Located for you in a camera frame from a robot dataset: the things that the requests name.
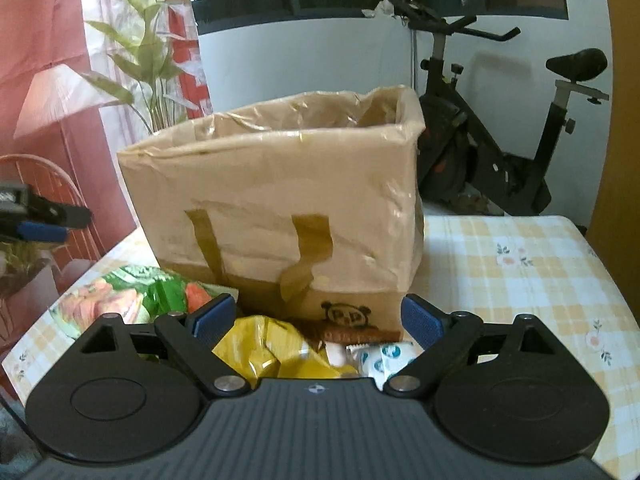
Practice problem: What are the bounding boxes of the printed plant curtain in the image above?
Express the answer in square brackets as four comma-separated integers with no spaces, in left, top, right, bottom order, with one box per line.
[0,0,213,411]

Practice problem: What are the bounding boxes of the taped cardboard box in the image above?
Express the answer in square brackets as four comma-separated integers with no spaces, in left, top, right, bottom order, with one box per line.
[116,85,426,343]

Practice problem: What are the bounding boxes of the yellow checked tablecloth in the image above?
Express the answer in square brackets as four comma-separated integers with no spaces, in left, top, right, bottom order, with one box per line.
[2,215,628,476]

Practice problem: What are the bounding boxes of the yellow snack packet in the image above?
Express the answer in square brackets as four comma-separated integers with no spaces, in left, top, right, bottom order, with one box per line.
[212,315,358,391]

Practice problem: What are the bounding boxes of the plain white small packet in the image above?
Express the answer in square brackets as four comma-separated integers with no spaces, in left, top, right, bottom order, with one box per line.
[325,342,361,368]

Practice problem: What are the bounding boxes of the black exercise bike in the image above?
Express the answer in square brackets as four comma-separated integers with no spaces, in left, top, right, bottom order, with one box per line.
[395,0,611,216]

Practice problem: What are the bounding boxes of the green snack packet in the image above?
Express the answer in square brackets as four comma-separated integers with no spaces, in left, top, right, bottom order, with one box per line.
[47,265,238,341]

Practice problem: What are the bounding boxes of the white teal-print candy packet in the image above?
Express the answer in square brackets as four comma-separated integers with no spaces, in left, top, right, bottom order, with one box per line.
[356,345,396,390]
[380,341,417,376]

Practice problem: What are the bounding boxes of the wooden door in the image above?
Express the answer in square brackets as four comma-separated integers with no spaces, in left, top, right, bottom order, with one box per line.
[585,0,640,311]

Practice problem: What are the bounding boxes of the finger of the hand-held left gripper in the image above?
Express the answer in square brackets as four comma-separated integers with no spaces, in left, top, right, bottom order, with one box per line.
[12,221,69,244]
[27,194,94,229]

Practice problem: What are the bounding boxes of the thin metal pole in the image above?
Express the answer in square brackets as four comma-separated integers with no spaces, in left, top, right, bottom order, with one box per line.
[407,0,420,96]

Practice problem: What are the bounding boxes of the crumpled white tissue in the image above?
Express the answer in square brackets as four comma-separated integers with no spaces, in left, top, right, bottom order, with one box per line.
[362,0,401,21]

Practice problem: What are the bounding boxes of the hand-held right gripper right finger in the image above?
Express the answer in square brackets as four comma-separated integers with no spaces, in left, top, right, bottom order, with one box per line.
[382,294,561,396]

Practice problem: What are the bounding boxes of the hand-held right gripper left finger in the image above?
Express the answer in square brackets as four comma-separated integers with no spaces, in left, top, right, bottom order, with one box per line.
[80,294,251,396]

